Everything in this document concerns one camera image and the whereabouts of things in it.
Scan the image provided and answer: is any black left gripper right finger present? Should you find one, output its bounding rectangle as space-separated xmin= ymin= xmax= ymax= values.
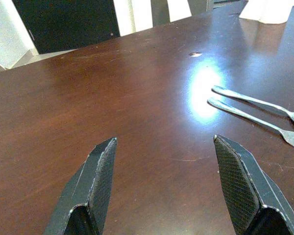
xmin=213 ymin=134 xmax=294 ymax=235

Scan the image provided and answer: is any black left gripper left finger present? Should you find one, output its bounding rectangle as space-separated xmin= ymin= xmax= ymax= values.
xmin=43 ymin=137 xmax=118 ymax=235

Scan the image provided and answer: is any black cabinet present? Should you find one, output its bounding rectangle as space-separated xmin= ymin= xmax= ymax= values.
xmin=11 ymin=0 xmax=121 ymax=55

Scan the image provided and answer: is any white cloth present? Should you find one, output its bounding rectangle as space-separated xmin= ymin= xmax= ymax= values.
xmin=238 ymin=0 xmax=294 ymax=24

